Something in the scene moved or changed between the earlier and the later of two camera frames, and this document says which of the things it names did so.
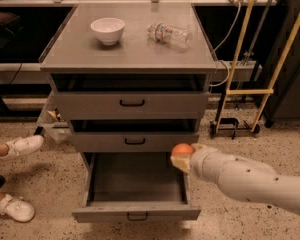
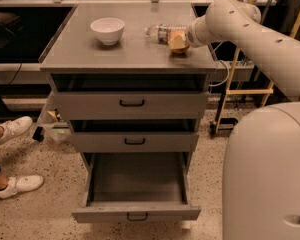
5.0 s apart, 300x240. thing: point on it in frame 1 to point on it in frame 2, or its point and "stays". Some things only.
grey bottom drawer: x=135 y=186 stays
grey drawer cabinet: x=133 y=79 stays
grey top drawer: x=130 y=96 stays
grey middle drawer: x=138 y=135 stays
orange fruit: x=182 y=148 to x=181 y=50
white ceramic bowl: x=108 y=29 stays
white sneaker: x=14 y=207 to x=19 y=184
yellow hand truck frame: x=280 y=66 stays
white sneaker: x=23 y=144 to x=11 y=127
